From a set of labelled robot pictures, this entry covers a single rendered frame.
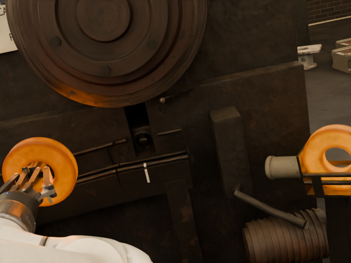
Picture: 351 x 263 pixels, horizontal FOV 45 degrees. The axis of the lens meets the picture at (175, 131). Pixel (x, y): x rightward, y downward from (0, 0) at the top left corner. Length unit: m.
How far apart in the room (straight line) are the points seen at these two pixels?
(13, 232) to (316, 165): 0.68
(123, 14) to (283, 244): 0.67
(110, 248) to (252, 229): 0.58
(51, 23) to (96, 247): 0.55
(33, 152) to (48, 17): 0.29
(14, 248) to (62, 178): 0.53
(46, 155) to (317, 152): 0.60
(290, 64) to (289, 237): 0.47
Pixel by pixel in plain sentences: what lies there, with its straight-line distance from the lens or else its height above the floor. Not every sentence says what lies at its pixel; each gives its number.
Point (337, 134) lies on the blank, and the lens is 1.00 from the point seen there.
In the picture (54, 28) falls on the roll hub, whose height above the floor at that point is 1.11.
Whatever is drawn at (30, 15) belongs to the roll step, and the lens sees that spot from 1.06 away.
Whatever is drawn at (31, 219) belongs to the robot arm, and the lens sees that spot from 0.76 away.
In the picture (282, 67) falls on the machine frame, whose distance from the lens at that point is 1.23.
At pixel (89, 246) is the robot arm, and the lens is 0.60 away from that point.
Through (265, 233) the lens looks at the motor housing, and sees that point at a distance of 1.12.
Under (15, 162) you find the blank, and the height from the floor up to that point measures 0.87.
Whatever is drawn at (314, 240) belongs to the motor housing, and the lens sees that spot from 1.13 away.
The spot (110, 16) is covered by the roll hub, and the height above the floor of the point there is 1.11.
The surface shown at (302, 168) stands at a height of 0.69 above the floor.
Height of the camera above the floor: 1.16
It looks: 19 degrees down
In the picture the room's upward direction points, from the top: 12 degrees counter-clockwise
